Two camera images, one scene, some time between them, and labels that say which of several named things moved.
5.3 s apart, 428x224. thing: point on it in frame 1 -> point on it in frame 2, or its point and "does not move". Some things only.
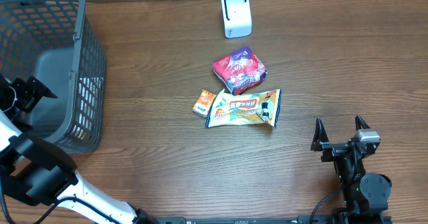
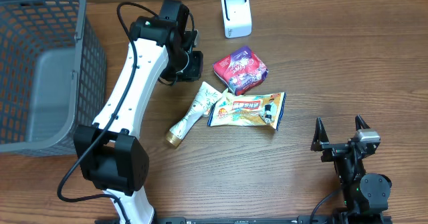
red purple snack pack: [239, 71] does not move
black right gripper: [333, 149] does not move
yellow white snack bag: [259, 108] does not move
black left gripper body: [16, 95] -> [193, 69]
